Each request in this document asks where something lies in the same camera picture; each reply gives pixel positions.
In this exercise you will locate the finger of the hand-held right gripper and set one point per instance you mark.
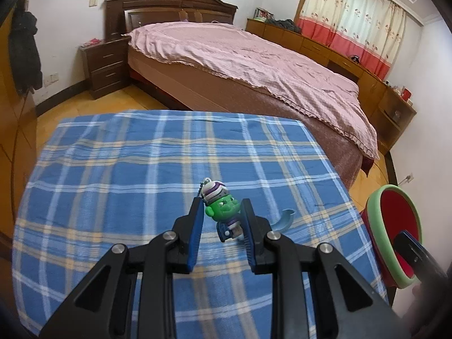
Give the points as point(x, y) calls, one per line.
point(413, 250)

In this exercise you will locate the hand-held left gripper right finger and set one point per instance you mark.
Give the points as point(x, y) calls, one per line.
point(249, 233)

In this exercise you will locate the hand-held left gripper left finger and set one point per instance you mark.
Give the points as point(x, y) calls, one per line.
point(196, 233)

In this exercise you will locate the red bin with green rim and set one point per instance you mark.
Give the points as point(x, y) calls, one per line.
point(392, 219)

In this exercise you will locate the light blue plastic hook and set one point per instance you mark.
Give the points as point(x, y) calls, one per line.
point(284, 220)

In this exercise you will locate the blue plaid cloth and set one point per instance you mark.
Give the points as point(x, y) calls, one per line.
point(123, 176)

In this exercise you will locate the brown bed base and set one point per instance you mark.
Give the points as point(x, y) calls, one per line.
point(212, 91)

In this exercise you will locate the red box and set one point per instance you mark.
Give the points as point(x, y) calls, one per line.
point(406, 94)

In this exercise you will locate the pink blanket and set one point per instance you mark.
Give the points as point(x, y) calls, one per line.
point(247, 63)

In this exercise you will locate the long wooden cabinet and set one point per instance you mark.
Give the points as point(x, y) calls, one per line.
point(370, 81)

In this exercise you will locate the dark wooden nightstand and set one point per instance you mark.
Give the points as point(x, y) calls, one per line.
point(106, 67)

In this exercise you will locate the black and red item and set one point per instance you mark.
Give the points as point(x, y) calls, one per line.
point(355, 59)

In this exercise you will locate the wooden wardrobe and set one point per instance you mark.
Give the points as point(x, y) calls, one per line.
point(14, 141)

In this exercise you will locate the dark clothes pile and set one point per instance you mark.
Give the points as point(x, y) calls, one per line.
point(286, 25)

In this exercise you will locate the red item on nightstand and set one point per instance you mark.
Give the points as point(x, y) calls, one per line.
point(91, 42)

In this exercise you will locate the dark wooden headboard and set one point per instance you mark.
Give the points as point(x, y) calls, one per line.
point(169, 7)

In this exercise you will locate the cream and red curtain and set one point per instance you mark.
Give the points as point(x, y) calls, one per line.
point(353, 17)

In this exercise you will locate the black jacket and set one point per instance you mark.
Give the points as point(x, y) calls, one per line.
point(24, 53)

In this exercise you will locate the wall socket with plug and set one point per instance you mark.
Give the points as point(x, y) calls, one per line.
point(406, 179)

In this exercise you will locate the white wall socket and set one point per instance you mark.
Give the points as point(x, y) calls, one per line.
point(50, 79)

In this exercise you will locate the small photo frame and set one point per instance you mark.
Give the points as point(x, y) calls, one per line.
point(265, 13)

